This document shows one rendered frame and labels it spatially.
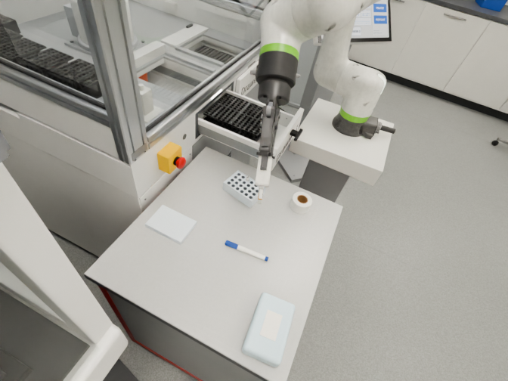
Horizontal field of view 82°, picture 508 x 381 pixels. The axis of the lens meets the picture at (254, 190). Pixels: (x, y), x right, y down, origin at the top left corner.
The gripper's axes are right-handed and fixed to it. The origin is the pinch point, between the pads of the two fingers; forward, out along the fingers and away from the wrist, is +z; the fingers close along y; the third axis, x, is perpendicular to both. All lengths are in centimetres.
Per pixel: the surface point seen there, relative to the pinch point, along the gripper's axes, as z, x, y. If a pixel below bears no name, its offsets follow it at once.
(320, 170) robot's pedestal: -9, 18, -73
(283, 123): -25, -1, -52
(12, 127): -6, -86, -16
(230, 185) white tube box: 3.8, -14.3, -30.9
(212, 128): -16.0, -24.8, -34.3
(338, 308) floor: 62, 39, -99
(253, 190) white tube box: 4.6, -6.4, -32.0
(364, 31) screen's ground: -92, 34, -100
